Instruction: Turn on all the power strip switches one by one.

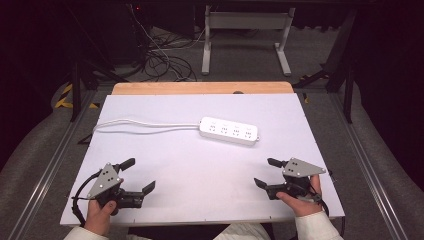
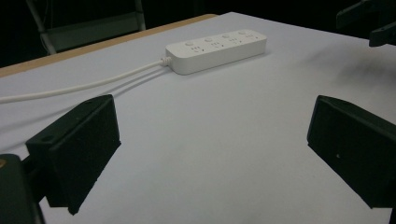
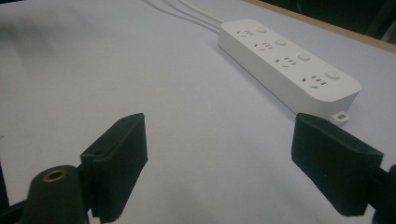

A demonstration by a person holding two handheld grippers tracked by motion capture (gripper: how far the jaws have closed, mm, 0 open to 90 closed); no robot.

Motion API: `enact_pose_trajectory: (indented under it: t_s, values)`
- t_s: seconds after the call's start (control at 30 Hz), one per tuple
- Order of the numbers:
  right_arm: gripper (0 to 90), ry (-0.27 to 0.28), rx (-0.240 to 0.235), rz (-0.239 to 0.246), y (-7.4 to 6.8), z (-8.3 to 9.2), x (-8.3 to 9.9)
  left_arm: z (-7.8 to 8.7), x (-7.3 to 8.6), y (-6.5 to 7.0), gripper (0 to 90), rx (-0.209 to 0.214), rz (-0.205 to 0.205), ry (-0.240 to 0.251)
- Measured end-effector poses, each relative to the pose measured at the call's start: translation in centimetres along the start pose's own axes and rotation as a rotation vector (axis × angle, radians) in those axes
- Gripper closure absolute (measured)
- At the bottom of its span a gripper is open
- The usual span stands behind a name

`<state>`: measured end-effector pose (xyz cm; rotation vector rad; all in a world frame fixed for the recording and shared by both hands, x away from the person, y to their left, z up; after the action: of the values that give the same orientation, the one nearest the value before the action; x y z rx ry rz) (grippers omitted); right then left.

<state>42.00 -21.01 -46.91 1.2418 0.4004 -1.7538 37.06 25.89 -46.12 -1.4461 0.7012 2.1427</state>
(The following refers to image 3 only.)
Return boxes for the white power strip cable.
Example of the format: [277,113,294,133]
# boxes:
[178,0,225,24]

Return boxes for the white power strip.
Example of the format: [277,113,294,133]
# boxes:
[217,19,362,127]

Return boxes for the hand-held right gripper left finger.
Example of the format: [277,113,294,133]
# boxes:
[79,112,149,224]

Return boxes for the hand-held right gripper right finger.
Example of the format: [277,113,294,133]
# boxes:
[290,112,385,217]

